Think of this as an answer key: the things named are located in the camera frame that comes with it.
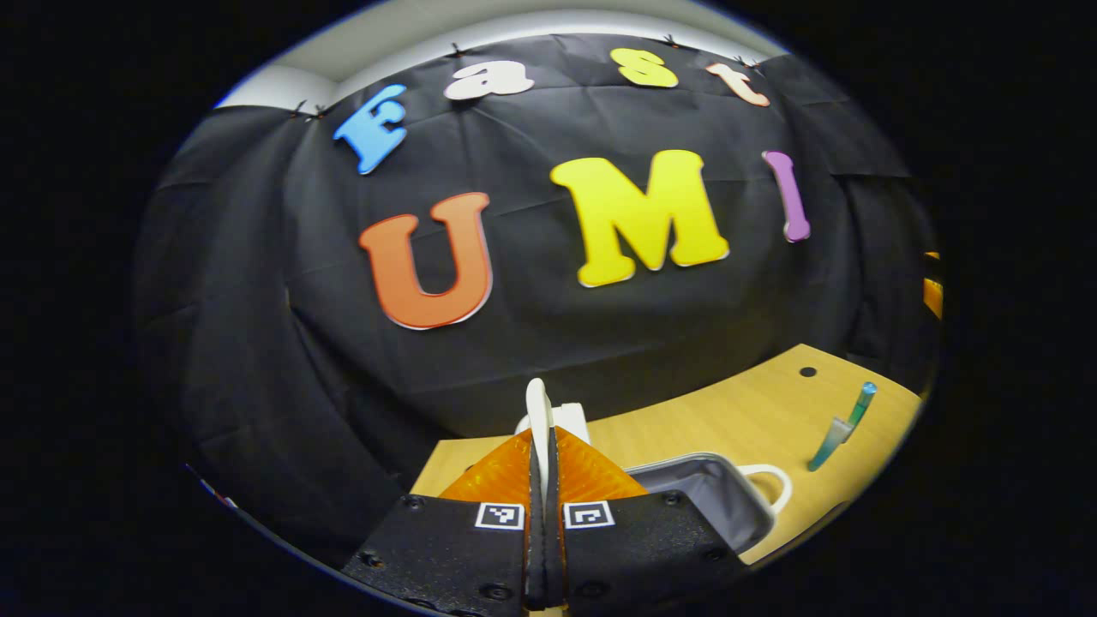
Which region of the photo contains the black backdrop cloth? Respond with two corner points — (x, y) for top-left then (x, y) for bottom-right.
(133, 33), (944, 571)

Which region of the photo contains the clear teal skin care tube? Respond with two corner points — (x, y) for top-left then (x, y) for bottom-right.
(806, 416), (858, 474)

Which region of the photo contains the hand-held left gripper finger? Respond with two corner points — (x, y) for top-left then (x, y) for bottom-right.
(547, 427), (751, 614)
(341, 428), (549, 617)

